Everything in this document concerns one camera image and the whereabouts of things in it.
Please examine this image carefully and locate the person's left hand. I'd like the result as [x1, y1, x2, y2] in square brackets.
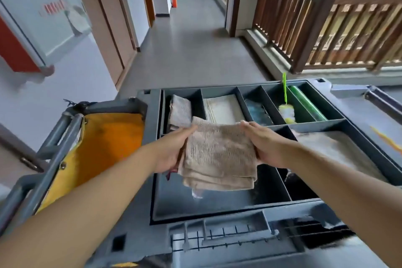
[152, 126, 199, 174]

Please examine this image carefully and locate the person's right hand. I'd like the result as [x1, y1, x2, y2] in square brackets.
[240, 120, 297, 169]

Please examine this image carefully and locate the beige cleaning cloth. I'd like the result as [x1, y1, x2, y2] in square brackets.
[178, 116, 259, 198]

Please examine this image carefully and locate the person's left forearm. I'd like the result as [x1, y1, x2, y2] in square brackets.
[0, 143, 157, 268]

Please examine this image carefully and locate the person's right forearm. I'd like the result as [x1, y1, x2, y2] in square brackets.
[283, 142, 402, 268]

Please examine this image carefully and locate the blue-grey rag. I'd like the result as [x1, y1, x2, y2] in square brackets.
[245, 99, 274, 126]

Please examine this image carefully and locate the grey folded cloth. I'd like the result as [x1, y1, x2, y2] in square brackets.
[168, 95, 192, 131]

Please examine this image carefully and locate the white folded paper stack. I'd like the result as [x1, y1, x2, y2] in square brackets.
[203, 94, 246, 125]

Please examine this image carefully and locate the grey housekeeping cart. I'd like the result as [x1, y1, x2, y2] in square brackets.
[0, 78, 402, 268]

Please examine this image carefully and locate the green roll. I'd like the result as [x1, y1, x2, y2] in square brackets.
[289, 86, 328, 122]

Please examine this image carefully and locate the yellow cart waste bag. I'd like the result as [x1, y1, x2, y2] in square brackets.
[37, 113, 145, 213]

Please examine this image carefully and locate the grey flat cloth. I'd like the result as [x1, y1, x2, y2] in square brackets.
[290, 130, 390, 183]

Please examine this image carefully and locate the wooden balcony railing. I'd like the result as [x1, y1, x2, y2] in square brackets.
[210, 0, 402, 74]

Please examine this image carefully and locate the green handled cleaning brush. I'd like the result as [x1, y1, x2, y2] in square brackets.
[278, 72, 297, 124]

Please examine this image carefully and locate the white wall notice board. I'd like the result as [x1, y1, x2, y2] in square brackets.
[0, 0, 92, 67]

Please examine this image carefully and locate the red wall cabinet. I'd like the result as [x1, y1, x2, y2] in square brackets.
[0, 15, 41, 73]

